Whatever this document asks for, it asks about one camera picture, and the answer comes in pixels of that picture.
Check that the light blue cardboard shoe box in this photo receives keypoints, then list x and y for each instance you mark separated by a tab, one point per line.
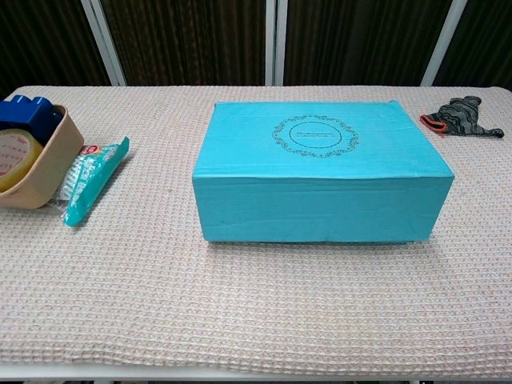
320	192

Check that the beige waffle weave tablecloth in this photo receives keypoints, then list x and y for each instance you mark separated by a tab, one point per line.
160	288

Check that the dark brown pleated curtain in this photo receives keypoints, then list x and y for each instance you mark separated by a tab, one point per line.
192	40

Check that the teal snack packet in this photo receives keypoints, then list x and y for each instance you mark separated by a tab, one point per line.
86	184

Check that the beige plastic storage bin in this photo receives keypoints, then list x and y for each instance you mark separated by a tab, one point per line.
60	164

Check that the grey patterned sock orange cuff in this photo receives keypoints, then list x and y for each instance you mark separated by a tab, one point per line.
460	116

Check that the blue plastic block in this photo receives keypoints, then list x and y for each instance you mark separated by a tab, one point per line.
30	114

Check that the clear packing tape roll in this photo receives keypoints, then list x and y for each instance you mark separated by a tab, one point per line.
18	158

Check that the white upright metal frame post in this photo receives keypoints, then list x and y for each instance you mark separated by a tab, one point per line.
275	40

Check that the white slanted metal frame post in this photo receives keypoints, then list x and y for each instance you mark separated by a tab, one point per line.
444	40
105	44

